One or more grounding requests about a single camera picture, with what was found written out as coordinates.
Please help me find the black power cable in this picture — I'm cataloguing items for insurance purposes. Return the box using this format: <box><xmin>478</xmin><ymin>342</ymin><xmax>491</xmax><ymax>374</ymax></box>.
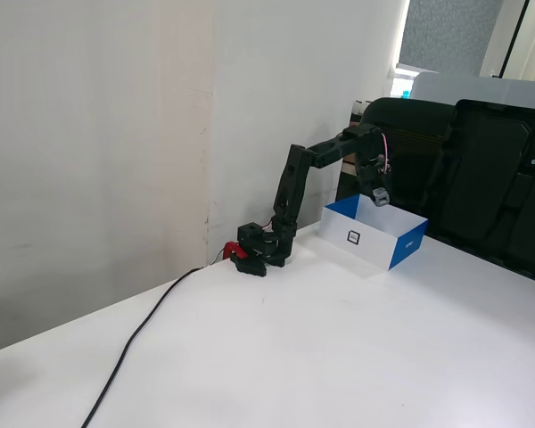
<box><xmin>80</xmin><ymin>265</ymin><xmax>206</xmax><ymax>428</ymax></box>

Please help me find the red clamp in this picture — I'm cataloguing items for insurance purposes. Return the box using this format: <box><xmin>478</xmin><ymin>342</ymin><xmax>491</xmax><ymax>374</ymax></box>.
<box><xmin>222</xmin><ymin>241</ymin><xmax>250</xmax><ymax>262</ymax></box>

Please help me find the white servo cable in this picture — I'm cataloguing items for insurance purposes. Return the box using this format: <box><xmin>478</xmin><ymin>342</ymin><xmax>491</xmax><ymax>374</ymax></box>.
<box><xmin>379</xmin><ymin>132</ymin><xmax>392</xmax><ymax>176</ymax></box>

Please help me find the black office chair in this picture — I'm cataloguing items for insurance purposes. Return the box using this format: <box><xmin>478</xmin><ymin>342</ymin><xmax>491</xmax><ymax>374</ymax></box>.
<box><xmin>355</xmin><ymin>96</ymin><xmax>458</xmax><ymax>219</ymax></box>

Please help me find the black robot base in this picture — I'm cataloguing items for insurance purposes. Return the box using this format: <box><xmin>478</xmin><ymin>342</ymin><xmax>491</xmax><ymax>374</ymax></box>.
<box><xmin>233</xmin><ymin>220</ymin><xmax>292</xmax><ymax>278</ymax></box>

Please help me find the gray roller blind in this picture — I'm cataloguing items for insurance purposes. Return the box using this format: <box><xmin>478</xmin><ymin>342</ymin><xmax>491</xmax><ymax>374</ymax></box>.
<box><xmin>398</xmin><ymin>0</ymin><xmax>505</xmax><ymax>76</ymax></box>

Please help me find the black window frame bar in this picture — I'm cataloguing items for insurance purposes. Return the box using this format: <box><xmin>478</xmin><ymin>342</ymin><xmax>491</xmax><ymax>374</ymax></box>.
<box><xmin>500</xmin><ymin>0</ymin><xmax>531</xmax><ymax>81</ymax></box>

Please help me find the light gray panel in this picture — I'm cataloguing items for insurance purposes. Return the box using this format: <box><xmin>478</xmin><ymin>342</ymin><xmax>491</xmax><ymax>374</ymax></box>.
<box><xmin>411</xmin><ymin>70</ymin><xmax>535</xmax><ymax>112</ymax></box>

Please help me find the gray block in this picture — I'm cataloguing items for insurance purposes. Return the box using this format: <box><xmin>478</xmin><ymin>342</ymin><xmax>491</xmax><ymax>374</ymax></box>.
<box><xmin>371</xmin><ymin>186</ymin><xmax>391</xmax><ymax>209</ymax></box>

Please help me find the blue and white cardboard box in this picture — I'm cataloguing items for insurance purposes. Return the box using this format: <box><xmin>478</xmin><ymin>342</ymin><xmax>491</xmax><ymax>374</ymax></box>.
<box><xmin>317</xmin><ymin>193</ymin><xmax>431</xmax><ymax>272</ymax></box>

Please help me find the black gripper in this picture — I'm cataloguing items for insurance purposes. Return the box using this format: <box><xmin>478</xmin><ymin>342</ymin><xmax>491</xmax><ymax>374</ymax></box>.
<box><xmin>354</xmin><ymin>152</ymin><xmax>394</xmax><ymax>201</ymax></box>

